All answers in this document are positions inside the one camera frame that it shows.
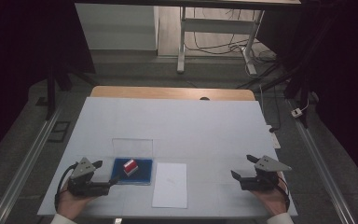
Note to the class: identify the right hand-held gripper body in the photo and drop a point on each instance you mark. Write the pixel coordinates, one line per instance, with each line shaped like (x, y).
(261, 183)

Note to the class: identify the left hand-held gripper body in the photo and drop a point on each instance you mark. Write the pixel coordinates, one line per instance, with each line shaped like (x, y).
(87, 188)

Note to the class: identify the red and white stamp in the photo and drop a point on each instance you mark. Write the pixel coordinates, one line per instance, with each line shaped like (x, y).
(130, 167)

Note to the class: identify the blue ink pad case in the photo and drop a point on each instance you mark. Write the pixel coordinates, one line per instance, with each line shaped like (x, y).
(143, 174)

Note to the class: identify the white paper sheet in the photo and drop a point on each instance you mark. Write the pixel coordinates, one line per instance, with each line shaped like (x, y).
(170, 186)

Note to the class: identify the person's right hand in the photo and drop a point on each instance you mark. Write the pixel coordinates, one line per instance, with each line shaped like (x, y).
(275, 200)

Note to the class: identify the person's left hand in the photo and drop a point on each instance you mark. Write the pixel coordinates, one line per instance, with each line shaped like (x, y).
(70, 203)

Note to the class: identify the white power strip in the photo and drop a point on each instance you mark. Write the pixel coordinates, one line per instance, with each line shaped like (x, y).
(275, 140)

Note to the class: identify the person's left white sleeve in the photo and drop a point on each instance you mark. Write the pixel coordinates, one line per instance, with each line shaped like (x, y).
(61, 219)

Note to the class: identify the person's white sleeve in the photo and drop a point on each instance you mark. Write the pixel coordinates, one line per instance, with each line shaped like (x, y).
(61, 219)
(280, 218)

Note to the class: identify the person's right white sleeve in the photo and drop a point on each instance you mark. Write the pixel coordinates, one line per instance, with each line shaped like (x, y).
(280, 218)

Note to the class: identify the white plug adapter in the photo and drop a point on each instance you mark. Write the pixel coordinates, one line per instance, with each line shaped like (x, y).
(296, 112)

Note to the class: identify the large white table cover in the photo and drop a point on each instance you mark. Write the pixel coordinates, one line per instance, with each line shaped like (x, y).
(183, 130)

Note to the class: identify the black tripod stand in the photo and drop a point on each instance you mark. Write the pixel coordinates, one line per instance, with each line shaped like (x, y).
(301, 93)

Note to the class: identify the wooden table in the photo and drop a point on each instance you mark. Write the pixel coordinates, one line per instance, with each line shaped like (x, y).
(167, 92)

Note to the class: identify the white cabinet panel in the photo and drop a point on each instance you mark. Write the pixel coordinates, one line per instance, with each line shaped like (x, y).
(118, 26)

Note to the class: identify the black floor frame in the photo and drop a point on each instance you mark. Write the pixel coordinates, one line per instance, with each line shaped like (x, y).
(59, 131)

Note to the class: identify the aluminium rail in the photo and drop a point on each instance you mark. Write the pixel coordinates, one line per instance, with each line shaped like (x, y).
(323, 168)
(24, 168)

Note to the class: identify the white desk frame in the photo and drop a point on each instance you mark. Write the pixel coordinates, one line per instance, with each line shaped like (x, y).
(217, 25)

